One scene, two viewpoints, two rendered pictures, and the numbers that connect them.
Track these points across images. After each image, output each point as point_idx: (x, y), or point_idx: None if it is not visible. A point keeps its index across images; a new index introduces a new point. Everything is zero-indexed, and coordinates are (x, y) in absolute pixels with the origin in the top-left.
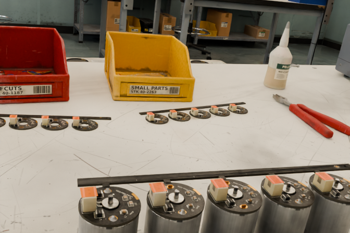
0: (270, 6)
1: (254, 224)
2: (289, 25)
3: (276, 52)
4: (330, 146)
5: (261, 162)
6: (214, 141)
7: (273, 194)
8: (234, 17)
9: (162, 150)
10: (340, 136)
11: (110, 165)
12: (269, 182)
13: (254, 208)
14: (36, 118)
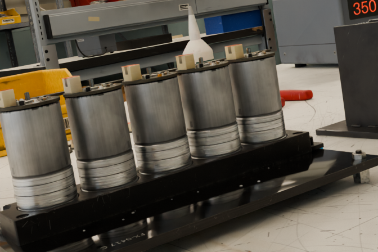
0: (182, 50)
1: (178, 95)
2: (192, 10)
3: (189, 49)
4: (284, 111)
5: None
6: None
7: (187, 67)
8: None
9: (75, 167)
10: (295, 103)
11: (12, 192)
12: (180, 59)
13: (170, 74)
14: None
